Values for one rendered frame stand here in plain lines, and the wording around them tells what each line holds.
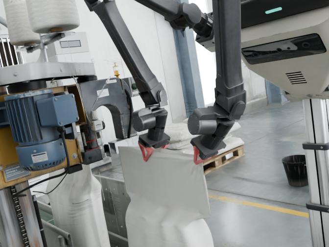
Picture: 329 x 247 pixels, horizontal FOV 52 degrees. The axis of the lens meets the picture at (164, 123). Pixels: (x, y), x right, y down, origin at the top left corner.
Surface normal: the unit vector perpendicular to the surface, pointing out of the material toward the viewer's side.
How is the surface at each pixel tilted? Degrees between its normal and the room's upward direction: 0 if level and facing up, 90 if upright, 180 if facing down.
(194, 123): 79
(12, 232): 90
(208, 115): 119
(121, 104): 90
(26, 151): 92
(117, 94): 90
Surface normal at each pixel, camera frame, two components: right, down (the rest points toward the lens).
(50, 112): -0.40, 0.20
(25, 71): 0.41, 0.07
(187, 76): -0.74, 0.22
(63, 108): 0.91, -0.10
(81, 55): 0.65, 0.00
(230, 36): 0.39, 0.52
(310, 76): -0.45, 0.80
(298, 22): -0.60, -0.61
